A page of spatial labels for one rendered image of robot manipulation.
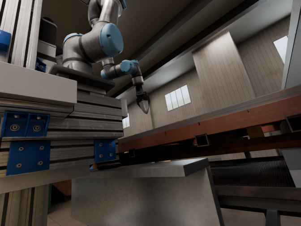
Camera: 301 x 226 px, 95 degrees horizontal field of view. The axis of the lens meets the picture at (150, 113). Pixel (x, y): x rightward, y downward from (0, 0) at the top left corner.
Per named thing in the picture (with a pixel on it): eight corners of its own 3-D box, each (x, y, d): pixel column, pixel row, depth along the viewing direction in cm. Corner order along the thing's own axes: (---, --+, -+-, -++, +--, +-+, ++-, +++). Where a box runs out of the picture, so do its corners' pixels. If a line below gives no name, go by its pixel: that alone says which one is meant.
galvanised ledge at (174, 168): (76, 174, 134) (76, 170, 134) (209, 165, 54) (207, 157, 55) (51, 178, 119) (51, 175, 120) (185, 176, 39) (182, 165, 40)
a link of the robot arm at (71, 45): (78, 76, 68) (78, 54, 72) (101, 68, 64) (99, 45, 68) (54, 63, 57) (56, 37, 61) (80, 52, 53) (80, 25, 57)
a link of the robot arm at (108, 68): (77, -2, 80) (100, 81, 83) (92, -10, 77) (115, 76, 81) (90, 10, 91) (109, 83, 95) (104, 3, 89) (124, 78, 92)
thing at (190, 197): (75, 215, 124) (76, 174, 134) (238, 281, 44) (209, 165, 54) (70, 218, 121) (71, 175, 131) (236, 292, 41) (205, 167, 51)
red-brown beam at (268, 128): (138, 154, 190) (138, 149, 192) (293, 128, 95) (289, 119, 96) (133, 154, 183) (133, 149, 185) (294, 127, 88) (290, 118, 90)
